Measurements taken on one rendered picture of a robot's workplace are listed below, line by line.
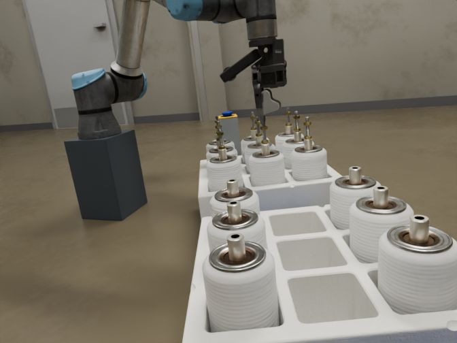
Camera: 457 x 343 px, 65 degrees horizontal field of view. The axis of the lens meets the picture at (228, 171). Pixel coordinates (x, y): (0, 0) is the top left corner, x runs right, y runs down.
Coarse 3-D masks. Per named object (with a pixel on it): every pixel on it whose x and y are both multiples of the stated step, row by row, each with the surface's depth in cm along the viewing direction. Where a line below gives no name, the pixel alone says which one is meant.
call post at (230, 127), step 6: (222, 120) 132; (228, 120) 132; (234, 120) 132; (222, 126) 132; (228, 126) 132; (234, 126) 133; (228, 132) 133; (234, 132) 133; (228, 138) 134; (234, 138) 134; (234, 144) 134; (240, 150) 135
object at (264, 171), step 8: (280, 152) 98; (256, 160) 94; (264, 160) 94; (272, 160) 94; (280, 160) 95; (256, 168) 95; (264, 168) 94; (272, 168) 94; (280, 168) 95; (256, 176) 96; (264, 176) 95; (272, 176) 94; (280, 176) 96; (256, 184) 97; (264, 184) 95; (272, 184) 95
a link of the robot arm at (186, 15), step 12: (156, 0) 88; (168, 0) 82; (180, 0) 79; (192, 0) 80; (204, 0) 82; (216, 0) 85; (180, 12) 80; (192, 12) 81; (204, 12) 84; (216, 12) 86
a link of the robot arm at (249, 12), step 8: (240, 0) 86; (248, 0) 84; (256, 0) 83; (264, 0) 83; (272, 0) 84; (240, 8) 87; (248, 8) 85; (256, 8) 84; (264, 8) 84; (272, 8) 85; (248, 16) 86; (256, 16) 84; (264, 16) 84; (272, 16) 85
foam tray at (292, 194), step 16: (288, 176) 100; (336, 176) 96; (208, 192) 94; (256, 192) 92; (272, 192) 93; (288, 192) 93; (304, 192) 93; (320, 192) 93; (208, 208) 93; (272, 208) 94
